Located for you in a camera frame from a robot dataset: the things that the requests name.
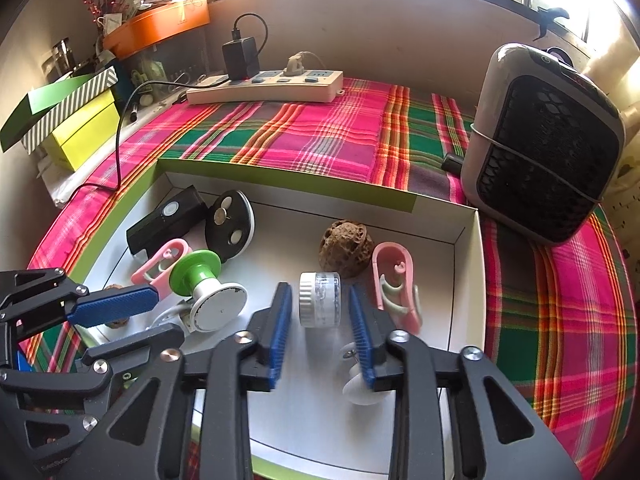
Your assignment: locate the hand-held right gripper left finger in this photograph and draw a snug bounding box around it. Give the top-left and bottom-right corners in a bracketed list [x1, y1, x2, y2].
[62, 281, 293, 480]

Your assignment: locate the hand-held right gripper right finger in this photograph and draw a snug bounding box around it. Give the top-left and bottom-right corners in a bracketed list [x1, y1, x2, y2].
[348, 284, 583, 480]

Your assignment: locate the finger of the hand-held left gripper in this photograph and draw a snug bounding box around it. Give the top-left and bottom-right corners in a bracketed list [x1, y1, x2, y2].
[0, 322, 187, 397]
[0, 269, 161, 348]

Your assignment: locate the brown walnut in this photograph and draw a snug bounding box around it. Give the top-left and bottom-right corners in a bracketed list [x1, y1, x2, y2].
[102, 284, 133, 330]
[320, 218, 376, 279]

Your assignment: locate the white usb cable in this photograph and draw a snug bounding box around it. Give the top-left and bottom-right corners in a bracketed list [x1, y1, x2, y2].
[150, 297, 196, 333]

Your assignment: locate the white capped clear jar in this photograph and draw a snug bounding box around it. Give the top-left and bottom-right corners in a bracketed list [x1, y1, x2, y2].
[298, 271, 342, 328]

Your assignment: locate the pink nose clip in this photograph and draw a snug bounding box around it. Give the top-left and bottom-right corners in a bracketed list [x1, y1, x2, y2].
[371, 241, 422, 335]
[131, 238, 193, 286]

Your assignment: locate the green white spool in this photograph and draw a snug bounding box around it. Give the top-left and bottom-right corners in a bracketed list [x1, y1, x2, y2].
[169, 249, 249, 335]

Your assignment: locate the black bike light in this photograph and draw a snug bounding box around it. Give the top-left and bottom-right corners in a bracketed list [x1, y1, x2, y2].
[126, 185, 208, 258]

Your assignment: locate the green white cardboard box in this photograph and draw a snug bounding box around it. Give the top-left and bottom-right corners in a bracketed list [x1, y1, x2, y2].
[70, 157, 488, 480]

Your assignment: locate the black oval disc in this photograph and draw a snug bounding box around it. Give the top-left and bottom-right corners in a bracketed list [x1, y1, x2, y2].
[205, 189, 256, 262]

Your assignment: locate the pink green plaid tablecloth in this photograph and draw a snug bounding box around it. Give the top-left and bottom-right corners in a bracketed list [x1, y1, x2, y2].
[25, 77, 640, 480]

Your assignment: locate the green white striped box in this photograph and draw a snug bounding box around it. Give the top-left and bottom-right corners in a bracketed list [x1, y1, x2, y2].
[21, 67, 119, 156]

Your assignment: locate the dark green box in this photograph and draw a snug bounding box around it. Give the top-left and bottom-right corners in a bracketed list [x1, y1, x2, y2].
[0, 74, 96, 153]

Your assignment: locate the white power strip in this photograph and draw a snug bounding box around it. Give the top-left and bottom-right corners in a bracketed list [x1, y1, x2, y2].
[186, 70, 345, 106]

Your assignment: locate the glass tank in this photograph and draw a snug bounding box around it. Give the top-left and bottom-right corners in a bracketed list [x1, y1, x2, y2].
[112, 27, 226, 98]

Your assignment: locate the glass jar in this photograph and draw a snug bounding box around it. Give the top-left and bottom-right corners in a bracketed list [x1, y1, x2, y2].
[42, 37, 83, 83]

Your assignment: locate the white black space heater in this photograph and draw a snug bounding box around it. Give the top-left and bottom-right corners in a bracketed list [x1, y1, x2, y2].
[460, 42, 627, 247]

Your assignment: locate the beige figurine plug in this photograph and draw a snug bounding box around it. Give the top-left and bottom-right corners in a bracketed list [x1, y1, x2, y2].
[284, 51, 315, 77]

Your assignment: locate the black charger adapter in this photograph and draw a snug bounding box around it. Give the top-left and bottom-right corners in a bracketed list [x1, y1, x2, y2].
[221, 37, 262, 82]

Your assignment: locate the orange box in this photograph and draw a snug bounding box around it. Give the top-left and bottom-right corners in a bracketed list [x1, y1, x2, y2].
[102, 0, 211, 59]

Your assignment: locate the cream dotted curtain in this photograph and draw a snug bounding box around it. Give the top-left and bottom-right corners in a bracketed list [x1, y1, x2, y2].
[597, 10, 640, 261]

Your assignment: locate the black charger cable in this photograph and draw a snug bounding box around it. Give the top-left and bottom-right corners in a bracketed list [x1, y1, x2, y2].
[75, 12, 268, 193]

